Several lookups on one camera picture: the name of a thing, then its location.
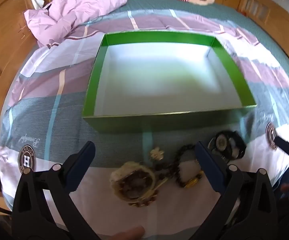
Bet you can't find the brown bead bracelet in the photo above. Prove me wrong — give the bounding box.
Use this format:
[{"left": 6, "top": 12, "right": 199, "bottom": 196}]
[{"left": 118, "top": 171, "right": 159, "bottom": 207}]

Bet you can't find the cream woven bracelet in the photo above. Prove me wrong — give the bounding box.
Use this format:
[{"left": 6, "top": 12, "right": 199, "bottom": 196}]
[{"left": 110, "top": 161, "right": 158, "bottom": 201}]

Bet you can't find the green cardboard box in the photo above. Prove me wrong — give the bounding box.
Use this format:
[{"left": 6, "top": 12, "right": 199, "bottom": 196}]
[{"left": 82, "top": 30, "right": 257, "bottom": 133}]

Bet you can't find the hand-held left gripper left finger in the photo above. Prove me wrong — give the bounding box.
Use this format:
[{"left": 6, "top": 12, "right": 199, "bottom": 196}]
[{"left": 11, "top": 141, "right": 102, "bottom": 240}]

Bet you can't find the person's left hand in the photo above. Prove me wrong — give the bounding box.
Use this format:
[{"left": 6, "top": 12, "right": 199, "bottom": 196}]
[{"left": 104, "top": 226, "right": 145, "bottom": 240}]

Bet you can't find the dark bead bracelet gold charm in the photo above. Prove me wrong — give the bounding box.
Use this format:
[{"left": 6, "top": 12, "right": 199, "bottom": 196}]
[{"left": 159, "top": 144, "right": 205, "bottom": 188}]

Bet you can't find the wooden wardrobe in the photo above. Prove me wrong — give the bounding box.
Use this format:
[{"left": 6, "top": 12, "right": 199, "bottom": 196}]
[{"left": 204, "top": 0, "right": 289, "bottom": 70}]

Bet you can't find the pink quilt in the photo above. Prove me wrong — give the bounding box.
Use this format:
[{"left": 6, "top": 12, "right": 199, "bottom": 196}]
[{"left": 24, "top": 0, "right": 128, "bottom": 47}]

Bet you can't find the black wrist watch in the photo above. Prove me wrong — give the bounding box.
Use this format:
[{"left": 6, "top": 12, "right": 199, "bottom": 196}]
[{"left": 208, "top": 129, "right": 246, "bottom": 161}]

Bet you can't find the gold flower brooch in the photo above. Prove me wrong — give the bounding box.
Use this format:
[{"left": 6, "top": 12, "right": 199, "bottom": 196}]
[{"left": 149, "top": 148, "right": 165, "bottom": 162}]

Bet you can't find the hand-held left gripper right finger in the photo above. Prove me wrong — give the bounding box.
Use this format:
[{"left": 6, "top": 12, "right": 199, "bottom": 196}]
[{"left": 192, "top": 141, "right": 280, "bottom": 240}]

